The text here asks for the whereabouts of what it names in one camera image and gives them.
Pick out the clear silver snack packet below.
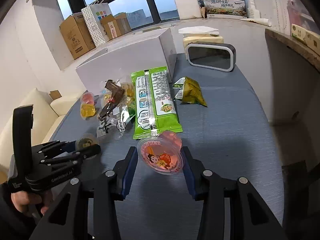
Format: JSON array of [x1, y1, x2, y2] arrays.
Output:
[[116, 104, 135, 138]]

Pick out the clear black printed snack packet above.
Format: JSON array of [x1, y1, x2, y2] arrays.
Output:
[[96, 115, 115, 138]]

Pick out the brownish jelly cup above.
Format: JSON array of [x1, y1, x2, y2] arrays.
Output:
[[76, 134, 98, 159]]

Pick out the black and white bin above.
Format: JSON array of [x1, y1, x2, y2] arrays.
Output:
[[185, 42, 237, 73]]

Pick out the small pink jelly cup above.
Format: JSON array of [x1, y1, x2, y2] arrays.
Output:
[[81, 92, 95, 105]]

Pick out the clear packet of yellow snacks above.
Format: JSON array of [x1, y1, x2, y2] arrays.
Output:
[[100, 80, 136, 105]]

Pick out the beige tissue pack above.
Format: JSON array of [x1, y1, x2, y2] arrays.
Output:
[[302, 30, 320, 55]]

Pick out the white napkin stack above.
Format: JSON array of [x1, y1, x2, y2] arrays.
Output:
[[178, 26, 220, 36]]

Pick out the green tissue pack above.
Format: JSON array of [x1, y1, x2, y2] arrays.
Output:
[[291, 24, 310, 44]]

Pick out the long green snack packet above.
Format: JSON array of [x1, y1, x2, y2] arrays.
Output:
[[131, 66, 184, 140]]

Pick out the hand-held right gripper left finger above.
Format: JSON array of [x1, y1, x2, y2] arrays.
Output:
[[29, 146, 139, 240]]

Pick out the person's left hand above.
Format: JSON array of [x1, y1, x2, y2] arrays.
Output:
[[11, 189, 52, 217]]

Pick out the rolled white paper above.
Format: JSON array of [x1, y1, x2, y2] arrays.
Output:
[[240, 17, 272, 27]]

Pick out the white storage box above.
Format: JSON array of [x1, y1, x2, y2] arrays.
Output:
[[76, 27, 177, 93]]

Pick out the olive green snack bag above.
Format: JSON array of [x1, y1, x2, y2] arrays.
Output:
[[172, 77, 208, 107]]

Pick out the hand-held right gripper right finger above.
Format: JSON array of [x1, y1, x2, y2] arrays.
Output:
[[181, 146, 289, 240]]

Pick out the cream tissue pack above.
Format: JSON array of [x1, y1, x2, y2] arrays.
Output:
[[183, 35, 224, 47]]

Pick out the black window frame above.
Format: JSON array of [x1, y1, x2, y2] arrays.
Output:
[[52, 0, 248, 29]]

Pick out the cream sofa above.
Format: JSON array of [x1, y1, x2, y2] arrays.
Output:
[[0, 87, 75, 170]]

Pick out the wooden shelf board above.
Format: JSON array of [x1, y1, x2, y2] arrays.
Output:
[[265, 29, 320, 73]]

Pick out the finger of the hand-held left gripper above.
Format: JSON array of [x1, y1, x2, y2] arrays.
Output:
[[44, 144, 102, 166], [36, 140, 78, 157]]

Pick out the landscape printed box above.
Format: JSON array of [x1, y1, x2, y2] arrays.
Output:
[[203, 0, 248, 18]]

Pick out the large cardboard box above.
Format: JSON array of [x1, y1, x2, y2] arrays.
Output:
[[59, 15, 96, 60]]

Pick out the dotted white paper bag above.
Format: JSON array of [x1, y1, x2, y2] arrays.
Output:
[[81, 0, 113, 47]]

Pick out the dark brown snack packet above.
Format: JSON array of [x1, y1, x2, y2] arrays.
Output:
[[97, 79, 127, 120]]

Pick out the white foam box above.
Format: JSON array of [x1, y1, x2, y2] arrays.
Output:
[[174, 0, 208, 20]]

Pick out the small open cardboard box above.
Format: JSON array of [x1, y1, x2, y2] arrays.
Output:
[[100, 14, 132, 40]]

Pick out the white bottles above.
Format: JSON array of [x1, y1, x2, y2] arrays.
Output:
[[247, 0, 261, 18]]

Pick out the yellow jelly cup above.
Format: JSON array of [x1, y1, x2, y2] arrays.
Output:
[[79, 104, 97, 117]]

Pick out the pink wall hanging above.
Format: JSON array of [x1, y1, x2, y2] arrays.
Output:
[[286, 0, 317, 30]]

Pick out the large pink jelly cup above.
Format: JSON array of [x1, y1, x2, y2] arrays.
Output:
[[137, 130, 184, 175]]

